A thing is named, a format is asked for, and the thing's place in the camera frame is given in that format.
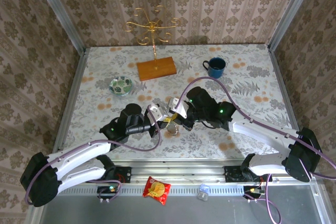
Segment aluminium table side rail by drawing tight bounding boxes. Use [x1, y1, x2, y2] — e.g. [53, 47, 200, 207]
[267, 45, 310, 163]
[49, 48, 89, 166]

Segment gold wire stand wooden base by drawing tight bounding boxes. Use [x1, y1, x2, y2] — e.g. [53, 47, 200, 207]
[122, 5, 182, 82]

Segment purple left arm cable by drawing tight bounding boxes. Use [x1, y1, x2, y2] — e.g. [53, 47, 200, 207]
[24, 104, 162, 206]

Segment grey metal sheet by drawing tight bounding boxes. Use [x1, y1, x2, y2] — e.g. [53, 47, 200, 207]
[26, 184, 336, 224]

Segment dark blue mug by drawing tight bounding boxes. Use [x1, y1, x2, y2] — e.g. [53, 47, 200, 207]
[202, 57, 227, 79]

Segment aluminium frame post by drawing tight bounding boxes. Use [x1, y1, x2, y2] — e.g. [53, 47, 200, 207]
[30, 0, 87, 54]
[267, 0, 324, 53]

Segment floral tablecloth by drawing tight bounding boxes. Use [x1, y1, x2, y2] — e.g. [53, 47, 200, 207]
[62, 44, 301, 161]

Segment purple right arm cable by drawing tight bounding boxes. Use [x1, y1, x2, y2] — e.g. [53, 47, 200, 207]
[175, 76, 336, 224]

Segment red snack packet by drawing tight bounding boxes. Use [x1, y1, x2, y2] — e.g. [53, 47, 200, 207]
[142, 176, 172, 206]

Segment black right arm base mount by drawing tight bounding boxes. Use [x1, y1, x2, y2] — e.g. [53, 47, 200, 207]
[224, 165, 273, 183]

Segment black connector board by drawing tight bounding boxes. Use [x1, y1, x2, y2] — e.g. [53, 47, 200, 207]
[97, 186, 122, 200]
[243, 186, 266, 200]

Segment green leaf pattern bowl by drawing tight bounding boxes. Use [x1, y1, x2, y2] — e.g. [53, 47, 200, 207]
[109, 76, 133, 96]

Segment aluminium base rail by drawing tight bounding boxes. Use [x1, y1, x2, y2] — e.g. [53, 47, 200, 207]
[36, 159, 322, 186]

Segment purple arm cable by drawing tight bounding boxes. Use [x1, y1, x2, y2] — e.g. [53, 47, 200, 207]
[175, 76, 336, 224]
[24, 104, 162, 206]

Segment slotted grey cable duct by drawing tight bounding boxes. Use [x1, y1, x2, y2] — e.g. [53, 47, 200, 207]
[44, 184, 246, 196]

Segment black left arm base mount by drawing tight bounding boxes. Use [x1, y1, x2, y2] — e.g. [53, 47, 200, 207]
[104, 165, 132, 184]

